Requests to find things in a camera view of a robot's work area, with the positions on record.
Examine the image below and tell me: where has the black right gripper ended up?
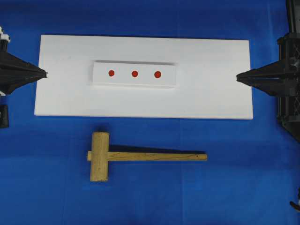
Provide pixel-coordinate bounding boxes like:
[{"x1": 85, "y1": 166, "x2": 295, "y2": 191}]
[{"x1": 236, "y1": 33, "x2": 300, "y2": 138}]

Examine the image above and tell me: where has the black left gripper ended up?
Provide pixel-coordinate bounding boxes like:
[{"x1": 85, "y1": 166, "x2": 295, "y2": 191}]
[{"x1": 0, "y1": 26, "x2": 48, "y2": 128}]

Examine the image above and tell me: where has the wooden mallet hammer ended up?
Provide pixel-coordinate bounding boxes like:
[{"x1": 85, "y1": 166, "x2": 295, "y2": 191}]
[{"x1": 87, "y1": 132, "x2": 208, "y2": 182}]

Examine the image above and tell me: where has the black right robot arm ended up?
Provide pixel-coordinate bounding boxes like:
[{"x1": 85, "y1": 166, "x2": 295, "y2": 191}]
[{"x1": 236, "y1": 0, "x2": 300, "y2": 141}]

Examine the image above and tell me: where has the large white foam board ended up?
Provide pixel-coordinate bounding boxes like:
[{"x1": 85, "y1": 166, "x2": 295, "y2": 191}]
[{"x1": 34, "y1": 35, "x2": 253, "y2": 120}]

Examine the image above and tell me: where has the blue table cloth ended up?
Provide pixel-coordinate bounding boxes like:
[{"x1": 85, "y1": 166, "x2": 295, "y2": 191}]
[{"x1": 0, "y1": 0, "x2": 300, "y2": 225}]

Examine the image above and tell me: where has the small white raised block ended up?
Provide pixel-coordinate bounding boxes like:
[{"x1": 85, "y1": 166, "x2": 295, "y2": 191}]
[{"x1": 91, "y1": 60, "x2": 177, "y2": 89}]

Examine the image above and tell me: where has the black cable with connector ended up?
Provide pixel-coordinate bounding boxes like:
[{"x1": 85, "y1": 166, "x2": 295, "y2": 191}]
[{"x1": 289, "y1": 187, "x2": 300, "y2": 213}]

